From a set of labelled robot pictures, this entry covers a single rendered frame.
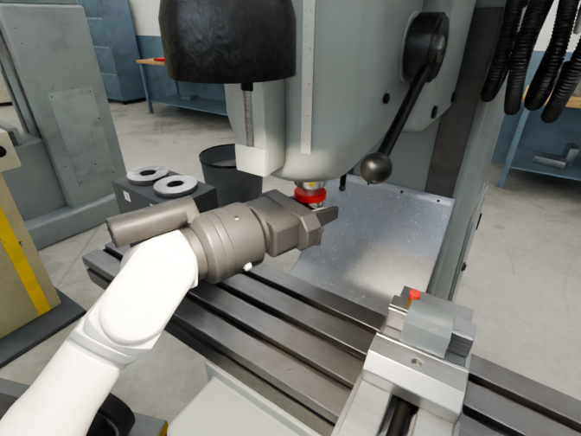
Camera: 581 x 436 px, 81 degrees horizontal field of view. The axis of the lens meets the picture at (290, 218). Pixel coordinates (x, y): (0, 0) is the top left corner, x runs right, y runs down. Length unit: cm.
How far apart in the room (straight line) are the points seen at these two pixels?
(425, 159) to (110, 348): 69
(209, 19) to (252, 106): 18
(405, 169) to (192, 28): 71
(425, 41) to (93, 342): 44
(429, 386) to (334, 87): 38
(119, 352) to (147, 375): 155
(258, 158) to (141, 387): 164
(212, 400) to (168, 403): 109
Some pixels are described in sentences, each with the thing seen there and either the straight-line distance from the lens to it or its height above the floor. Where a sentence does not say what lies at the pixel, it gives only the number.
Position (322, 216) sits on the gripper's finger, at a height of 124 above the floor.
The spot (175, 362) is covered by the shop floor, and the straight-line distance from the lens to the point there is 193.
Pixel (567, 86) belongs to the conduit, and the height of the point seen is 141.
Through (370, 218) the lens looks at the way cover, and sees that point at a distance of 86.
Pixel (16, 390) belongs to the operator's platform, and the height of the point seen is 40.
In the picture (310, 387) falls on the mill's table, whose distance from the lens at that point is 60.
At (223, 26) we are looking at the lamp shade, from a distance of 18.
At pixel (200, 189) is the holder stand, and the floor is 117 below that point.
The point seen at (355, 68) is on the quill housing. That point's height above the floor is 144.
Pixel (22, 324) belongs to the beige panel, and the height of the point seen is 4.
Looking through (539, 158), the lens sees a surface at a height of 28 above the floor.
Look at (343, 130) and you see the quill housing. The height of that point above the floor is 139.
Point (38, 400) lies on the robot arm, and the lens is 41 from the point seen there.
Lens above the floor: 148
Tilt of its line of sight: 30 degrees down
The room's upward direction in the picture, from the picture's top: straight up
